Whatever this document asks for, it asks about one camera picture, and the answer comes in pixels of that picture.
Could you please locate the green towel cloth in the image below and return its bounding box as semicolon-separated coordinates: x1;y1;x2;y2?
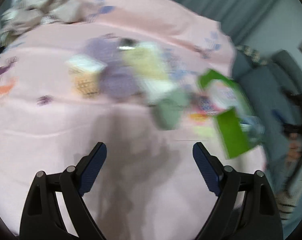
152;89;190;131

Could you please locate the yellow tissue pack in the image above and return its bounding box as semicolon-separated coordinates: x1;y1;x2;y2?
66;54;107;98

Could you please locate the purple mesh bath sponge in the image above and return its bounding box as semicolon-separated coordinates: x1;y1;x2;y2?
83;37;140;101

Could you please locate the cream yellow fluffy towel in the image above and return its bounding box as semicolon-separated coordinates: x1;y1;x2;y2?
122;42;178;105

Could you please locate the blue white plush toy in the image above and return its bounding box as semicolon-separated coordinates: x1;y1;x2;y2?
240;115;265;147

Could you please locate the green cardboard box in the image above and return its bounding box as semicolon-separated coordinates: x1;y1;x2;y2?
196;69;256;159

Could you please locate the pink wet wipes canister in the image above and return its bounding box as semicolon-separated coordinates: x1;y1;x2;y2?
208;80;237;110

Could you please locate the grey-blue sofa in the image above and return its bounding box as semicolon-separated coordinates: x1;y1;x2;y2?
231;47;302;233

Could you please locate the patterned cushion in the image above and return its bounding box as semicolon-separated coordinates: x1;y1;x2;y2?
236;45;268;67

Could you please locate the pink printed bed sheet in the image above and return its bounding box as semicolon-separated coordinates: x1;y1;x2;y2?
0;0;266;239

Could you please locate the teal curtain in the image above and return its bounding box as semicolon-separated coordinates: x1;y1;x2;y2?
172;0;302;48

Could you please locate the crumpled beige cloth pile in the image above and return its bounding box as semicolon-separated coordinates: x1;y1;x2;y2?
0;0;89;45

